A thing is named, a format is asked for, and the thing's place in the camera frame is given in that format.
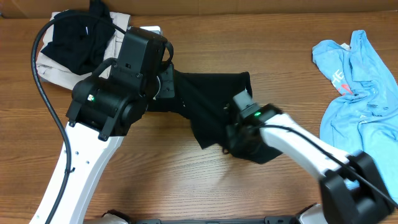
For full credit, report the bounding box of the black polo shirt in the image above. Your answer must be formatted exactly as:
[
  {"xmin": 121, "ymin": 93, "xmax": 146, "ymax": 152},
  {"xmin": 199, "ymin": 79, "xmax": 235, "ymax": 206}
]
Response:
[{"xmin": 147, "ymin": 70, "xmax": 282, "ymax": 164}]

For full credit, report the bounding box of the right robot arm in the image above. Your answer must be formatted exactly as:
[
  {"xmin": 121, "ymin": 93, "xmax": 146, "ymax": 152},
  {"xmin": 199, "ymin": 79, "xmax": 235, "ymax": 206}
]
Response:
[{"xmin": 224, "ymin": 91, "xmax": 397, "ymax": 224}]

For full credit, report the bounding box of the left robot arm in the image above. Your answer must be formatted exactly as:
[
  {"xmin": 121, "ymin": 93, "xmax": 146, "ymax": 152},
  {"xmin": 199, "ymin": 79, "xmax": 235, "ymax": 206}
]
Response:
[{"xmin": 32, "ymin": 27, "xmax": 174, "ymax": 223}]

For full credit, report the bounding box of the folded black garment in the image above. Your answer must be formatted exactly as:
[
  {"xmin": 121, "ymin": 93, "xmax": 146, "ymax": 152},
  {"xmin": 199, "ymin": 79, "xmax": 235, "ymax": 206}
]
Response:
[{"xmin": 41, "ymin": 10, "xmax": 115, "ymax": 75}]

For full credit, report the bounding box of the folded beige garment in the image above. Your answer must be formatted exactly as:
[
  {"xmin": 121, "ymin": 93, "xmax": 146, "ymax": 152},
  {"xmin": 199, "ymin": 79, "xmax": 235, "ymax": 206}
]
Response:
[{"xmin": 36, "ymin": 12, "xmax": 131, "ymax": 90}]

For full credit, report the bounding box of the light blue t-shirt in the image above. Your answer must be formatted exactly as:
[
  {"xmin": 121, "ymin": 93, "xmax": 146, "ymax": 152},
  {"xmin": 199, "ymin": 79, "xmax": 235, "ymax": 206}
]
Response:
[{"xmin": 312, "ymin": 30, "xmax": 397, "ymax": 200}]

